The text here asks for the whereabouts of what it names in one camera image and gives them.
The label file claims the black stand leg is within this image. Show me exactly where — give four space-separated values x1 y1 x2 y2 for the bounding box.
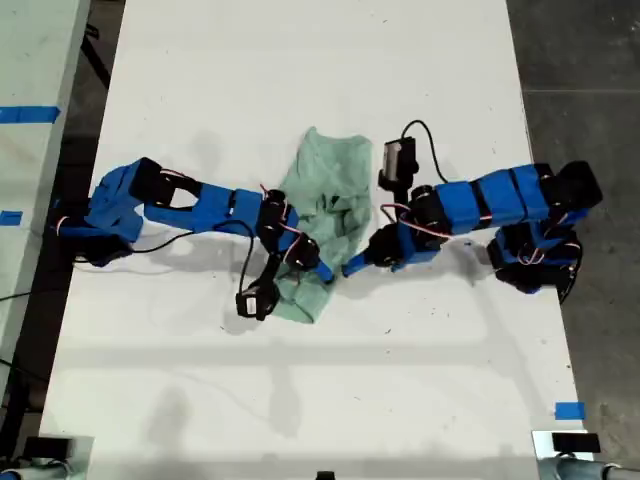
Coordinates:
82 22 112 89

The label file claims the long blue tape strip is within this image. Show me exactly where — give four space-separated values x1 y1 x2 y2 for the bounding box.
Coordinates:
0 105 62 124

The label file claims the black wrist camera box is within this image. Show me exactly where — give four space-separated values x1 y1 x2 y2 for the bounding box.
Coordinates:
378 135 420 190
234 281 282 321

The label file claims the black camera cable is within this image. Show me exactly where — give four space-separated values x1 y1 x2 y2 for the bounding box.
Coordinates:
72 221 255 301
401 118 451 184

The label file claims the small black box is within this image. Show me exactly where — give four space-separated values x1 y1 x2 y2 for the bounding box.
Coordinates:
23 436 71 459
551 432 601 454

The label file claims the pale green T-shirt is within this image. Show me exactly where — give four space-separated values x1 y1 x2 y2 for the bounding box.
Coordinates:
272 125 375 326

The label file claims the black arm base cable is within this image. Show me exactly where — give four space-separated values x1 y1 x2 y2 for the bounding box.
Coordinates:
558 242 584 306

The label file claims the square blue tape piece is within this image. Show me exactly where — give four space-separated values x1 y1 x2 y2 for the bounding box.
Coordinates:
554 401 586 421

